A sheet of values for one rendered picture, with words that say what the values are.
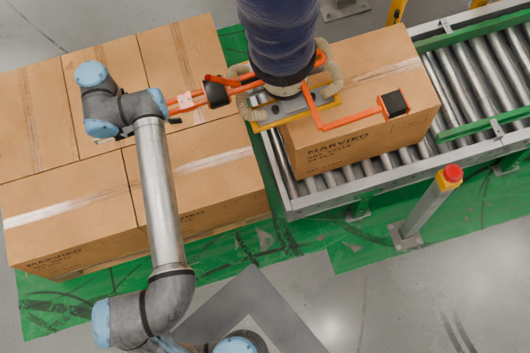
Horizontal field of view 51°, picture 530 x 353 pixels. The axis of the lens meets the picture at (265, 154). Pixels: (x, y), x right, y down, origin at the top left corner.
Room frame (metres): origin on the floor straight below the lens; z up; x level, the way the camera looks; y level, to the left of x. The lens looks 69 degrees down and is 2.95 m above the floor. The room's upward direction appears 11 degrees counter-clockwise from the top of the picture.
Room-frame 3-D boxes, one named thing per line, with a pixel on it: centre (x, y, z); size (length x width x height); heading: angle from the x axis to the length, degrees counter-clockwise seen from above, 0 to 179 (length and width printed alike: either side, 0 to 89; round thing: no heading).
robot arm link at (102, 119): (0.75, 0.43, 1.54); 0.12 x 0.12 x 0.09; 2
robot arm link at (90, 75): (0.86, 0.45, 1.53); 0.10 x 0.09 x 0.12; 2
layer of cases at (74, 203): (1.18, 0.68, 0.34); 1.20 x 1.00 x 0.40; 96
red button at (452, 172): (0.51, -0.64, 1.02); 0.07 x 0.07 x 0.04
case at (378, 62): (0.98, -0.39, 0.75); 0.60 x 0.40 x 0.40; 97
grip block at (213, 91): (0.91, 0.12, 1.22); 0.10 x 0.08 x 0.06; 8
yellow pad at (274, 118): (0.86, -0.14, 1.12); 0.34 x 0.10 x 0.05; 98
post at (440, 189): (0.51, -0.64, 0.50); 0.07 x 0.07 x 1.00; 6
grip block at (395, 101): (0.74, -0.46, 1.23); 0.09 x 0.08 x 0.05; 8
